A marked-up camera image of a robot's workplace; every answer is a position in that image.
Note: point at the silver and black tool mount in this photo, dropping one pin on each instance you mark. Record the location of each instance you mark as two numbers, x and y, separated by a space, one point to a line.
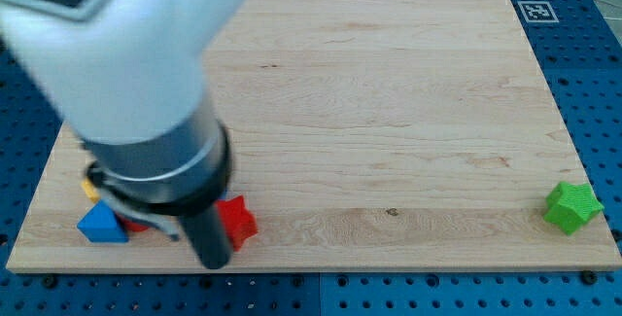
179 172

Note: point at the blue triangular block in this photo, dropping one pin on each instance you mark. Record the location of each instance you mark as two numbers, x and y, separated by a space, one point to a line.
100 225

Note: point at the yellow block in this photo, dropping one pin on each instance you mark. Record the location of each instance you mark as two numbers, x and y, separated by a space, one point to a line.
90 191

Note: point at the red round block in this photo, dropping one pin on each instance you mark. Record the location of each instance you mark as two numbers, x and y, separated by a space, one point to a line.
130 225

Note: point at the red star block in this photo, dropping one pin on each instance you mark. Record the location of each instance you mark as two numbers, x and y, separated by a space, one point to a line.
239 222

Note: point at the green star block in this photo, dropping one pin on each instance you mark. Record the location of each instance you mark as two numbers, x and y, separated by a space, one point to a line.
571 206

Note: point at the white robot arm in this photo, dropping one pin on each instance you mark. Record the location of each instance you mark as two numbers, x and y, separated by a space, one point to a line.
127 76

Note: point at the wooden board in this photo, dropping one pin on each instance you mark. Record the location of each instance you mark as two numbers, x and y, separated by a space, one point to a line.
396 135

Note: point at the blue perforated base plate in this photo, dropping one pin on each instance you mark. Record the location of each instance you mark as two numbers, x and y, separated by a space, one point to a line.
581 61

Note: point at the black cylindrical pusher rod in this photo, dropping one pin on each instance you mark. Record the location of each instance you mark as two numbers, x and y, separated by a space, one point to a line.
207 236

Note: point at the white fiducial marker tag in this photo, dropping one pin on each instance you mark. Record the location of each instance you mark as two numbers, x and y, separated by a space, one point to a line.
537 12

